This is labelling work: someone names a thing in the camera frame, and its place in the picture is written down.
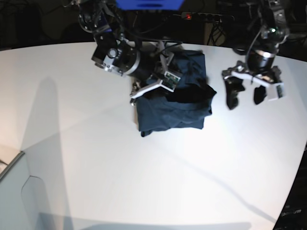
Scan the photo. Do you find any left gripper body with mount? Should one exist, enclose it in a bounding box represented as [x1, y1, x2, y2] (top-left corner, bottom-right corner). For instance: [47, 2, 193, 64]
[222, 61, 286, 101]

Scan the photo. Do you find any right gripper body with mount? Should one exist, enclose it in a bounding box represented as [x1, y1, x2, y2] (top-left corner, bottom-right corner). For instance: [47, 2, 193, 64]
[130, 42, 181, 106]

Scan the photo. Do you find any dark blue t-shirt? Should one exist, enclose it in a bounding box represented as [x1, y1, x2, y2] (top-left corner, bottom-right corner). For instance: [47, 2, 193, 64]
[136, 50, 216, 137]

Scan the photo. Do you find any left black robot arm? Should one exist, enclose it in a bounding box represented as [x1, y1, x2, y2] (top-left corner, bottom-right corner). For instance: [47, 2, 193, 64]
[222, 0, 290, 110]

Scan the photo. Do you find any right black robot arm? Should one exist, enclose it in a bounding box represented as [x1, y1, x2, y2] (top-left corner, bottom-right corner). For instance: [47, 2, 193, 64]
[75, 0, 181, 105]

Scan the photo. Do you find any black power strip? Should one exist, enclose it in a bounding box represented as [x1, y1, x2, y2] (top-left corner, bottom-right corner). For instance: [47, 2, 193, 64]
[180, 12, 235, 23]

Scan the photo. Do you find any blue plastic bin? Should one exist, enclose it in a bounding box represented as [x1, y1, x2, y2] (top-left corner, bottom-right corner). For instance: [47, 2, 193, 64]
[116, 0, 184, 11]

